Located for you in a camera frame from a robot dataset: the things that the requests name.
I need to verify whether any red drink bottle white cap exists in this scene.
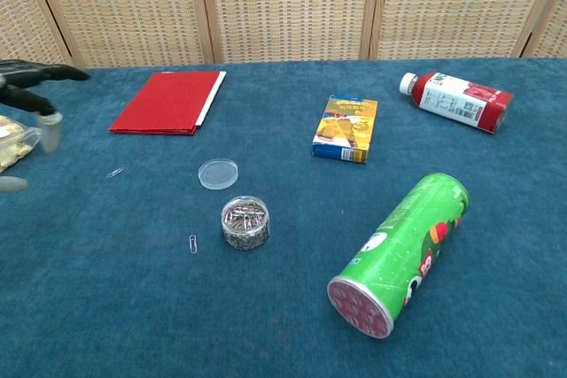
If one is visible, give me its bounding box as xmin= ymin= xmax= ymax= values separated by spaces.
xmin=399 ymin=71 xmax=516 ymax=135

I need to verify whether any green chips can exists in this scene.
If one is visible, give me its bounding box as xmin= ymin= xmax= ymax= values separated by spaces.
xmin=326 ymin=173 xmax=470 ymax=340

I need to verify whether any yellow blue snack box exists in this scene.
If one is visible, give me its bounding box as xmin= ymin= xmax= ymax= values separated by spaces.
xmin=311 ymin=94 xmax=379 ymax=165

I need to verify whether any clear snack bag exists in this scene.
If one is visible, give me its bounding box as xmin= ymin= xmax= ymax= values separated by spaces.
xmin=0 ymin=114 xmax=43 ymax=174

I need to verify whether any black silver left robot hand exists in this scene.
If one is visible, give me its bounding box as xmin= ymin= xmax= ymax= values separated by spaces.
xmin=0 ymin=58 xmax=92 ymax=195

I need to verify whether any clear jar of paperclips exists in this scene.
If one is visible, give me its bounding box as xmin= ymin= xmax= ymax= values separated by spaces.
xmin=220 ymin=195 xmax=271 ymax=251

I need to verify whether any woven folding screen panel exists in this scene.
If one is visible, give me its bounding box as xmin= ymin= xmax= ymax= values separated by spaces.
xmin=197 ymin=0 xmax=383 ymax=64
xmin=25 ymin=0 xmax=215 ymax=69
xmin=369 ymin=0 xmax=566 ymax=60
xmin=0 ymin=0 xmax=74 ymax=68
xmin=522 ymin=0 xmax=567 ymax=59

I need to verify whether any red paper folder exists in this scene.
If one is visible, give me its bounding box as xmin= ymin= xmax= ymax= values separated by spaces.
xmin=108 ymin=70 xmax=228 ymax=136

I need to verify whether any clear round plastic lid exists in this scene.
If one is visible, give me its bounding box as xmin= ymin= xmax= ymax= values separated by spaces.
xmin=198 ymin=158 xmax=239 ymax=191

